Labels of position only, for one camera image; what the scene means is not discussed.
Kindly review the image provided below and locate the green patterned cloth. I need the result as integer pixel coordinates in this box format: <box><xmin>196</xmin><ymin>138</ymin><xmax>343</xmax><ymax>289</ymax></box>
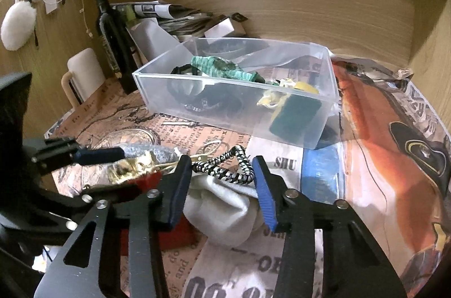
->
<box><xmin>190</xmin><ymin>54</ymin><xmax>266</xmax><ymax>84</ymax></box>

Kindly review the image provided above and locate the white fluffy pompom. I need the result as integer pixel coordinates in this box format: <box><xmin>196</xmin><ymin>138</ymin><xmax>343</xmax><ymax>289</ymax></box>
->
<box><xmin>0</xmin><ymin>1</ymin><xmax>37</xmax><ymax>51</ymax></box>

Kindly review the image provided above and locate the grey paper sheet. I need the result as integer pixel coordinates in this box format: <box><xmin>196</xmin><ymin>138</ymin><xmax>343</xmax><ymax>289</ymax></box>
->
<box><xmin>126</xmin><ymin>17</ymin><xmax>184</xmax><ymax>68</ymax></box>

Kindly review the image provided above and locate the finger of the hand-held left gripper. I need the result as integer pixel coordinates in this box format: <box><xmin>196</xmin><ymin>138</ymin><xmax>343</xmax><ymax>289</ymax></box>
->
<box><xmin>79</xmin><ymin>182</ymin><xmax>146</xmax><ymax>212</ymax></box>
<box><xmin>32</xmin><ymin>137</ymin><xmax>126</xmax><ymax>176</ymax></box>

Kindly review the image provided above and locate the clear plastic box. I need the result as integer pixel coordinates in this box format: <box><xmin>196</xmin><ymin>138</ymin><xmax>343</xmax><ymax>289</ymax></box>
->
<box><xmin>132</xmin><ymin>37</ymin><xmax>339</xmax><ymax>150</ymax></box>

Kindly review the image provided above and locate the newspaper print paper sheet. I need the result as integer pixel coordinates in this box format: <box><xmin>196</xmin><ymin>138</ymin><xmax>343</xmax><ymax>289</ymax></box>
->
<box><xmin>182</xmin><ymin>138</ymin><xmax>326</xmax><ymax>298</ymax></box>

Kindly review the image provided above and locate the white mug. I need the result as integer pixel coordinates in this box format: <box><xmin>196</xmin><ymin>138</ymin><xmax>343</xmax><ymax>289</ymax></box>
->
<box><xmin>61</xmin><ymin>47</ymin><xmax>107</xmax><ymax>109</ymax></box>

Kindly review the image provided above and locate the brown vintage printed tablecloth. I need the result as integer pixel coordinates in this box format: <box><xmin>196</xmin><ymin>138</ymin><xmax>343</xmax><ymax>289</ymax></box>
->
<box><xmin>44</xmin><ymin>75</ymin><xmax>254</xmax><ymax>298</ymax></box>

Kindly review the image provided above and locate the white and yellow cloth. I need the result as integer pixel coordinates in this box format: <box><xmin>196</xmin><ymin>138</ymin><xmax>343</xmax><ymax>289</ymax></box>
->
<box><xmin>257</xmin><ymin>77</ymin><xmax>297</xmax><ymax>109</ymax></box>

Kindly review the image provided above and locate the black and white braided cord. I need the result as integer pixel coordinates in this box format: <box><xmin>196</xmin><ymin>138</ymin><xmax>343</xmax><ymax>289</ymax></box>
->
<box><xmin>192</xmin><ymin>145</ymin><xmax>255</xmax><ymax>186</ymax></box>

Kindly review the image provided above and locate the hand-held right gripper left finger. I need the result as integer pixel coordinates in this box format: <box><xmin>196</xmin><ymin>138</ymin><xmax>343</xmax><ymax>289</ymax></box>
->
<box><xmin>34</xmin><ymin>154</ymin><xmax>193</xmax><ymax>298</ymax></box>

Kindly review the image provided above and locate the red felt pouch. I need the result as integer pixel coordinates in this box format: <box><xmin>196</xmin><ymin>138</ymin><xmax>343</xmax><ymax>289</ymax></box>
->
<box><xmin>121</xmin><ymin>172</ymin><xmax>201</xmax><ymax>255</ymax></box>

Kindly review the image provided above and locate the orange printed poster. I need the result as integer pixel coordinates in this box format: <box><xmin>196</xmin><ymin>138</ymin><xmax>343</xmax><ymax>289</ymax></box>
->
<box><xmin>330</xmin><ymin>59</ymin><xmax>451</xmax><ymax>292</ymax></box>

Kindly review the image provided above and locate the gold shiny trinket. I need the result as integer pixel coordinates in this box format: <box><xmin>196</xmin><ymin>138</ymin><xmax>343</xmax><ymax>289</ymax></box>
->
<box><xmin>107</xmin><ymin>156</ymin><xmax>163</xmax><ymax>184</ymax></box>

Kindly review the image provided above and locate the dark glass bottle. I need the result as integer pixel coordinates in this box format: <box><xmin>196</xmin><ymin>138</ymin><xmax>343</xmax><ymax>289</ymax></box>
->
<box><xmin>92</xmin><ymin>0</ymin><xmax>140</xmax><ymax>95</ymax></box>

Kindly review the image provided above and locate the white cardboard box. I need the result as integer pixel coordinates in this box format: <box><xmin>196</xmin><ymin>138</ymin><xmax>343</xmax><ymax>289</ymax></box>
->
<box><xmin>204</xmin><ymin>13</ymin><xmax>248</xmax><ymax>38</ymax></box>

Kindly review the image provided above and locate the green and yellow sponge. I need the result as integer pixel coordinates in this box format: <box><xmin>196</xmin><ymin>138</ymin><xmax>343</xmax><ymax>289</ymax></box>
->
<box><xmin>269</xmin><ymin>81</ymin><xmax>323</xmax><ymax>139</ymax></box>

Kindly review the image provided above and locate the blue printed paper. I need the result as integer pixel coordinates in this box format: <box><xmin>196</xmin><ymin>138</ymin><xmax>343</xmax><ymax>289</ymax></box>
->
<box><xmin>301</xmin><ymin>142</ymin><xmax>342</xmax><ymax>202</ymax></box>

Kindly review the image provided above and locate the grey felt cloth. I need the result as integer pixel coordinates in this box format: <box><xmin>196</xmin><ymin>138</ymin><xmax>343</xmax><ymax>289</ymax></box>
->
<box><xmin>119</xmin><ymin>142</ymin><xmax>181</xmax><ymax>167</ymax></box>

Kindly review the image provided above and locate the black hair band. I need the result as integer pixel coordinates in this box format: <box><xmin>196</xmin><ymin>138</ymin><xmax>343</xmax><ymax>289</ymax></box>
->
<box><xmin>167</xmin><ymin>63</ymin><xmax>244</xmax><ymax>116</ymax></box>

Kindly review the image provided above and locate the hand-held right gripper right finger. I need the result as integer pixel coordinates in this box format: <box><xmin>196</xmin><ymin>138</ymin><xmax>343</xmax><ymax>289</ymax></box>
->
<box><xmin>251</xmin><ymin>155</ymin><xmax>409</xmax><ymax>298</ymax></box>

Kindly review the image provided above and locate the stack of newspapers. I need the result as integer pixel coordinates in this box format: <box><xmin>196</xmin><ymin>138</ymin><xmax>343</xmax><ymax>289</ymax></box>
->
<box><xmin>110</xmin><ymin>2</ymin><xmax>227</xmax><ymax>38</ymax></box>

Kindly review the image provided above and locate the white sock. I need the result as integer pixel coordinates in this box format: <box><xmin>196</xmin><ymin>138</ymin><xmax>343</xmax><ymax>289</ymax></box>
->
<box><xmin>182</xmin><ymin>174</ymin><xmax>262</xmax><ymax>248</ymax></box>

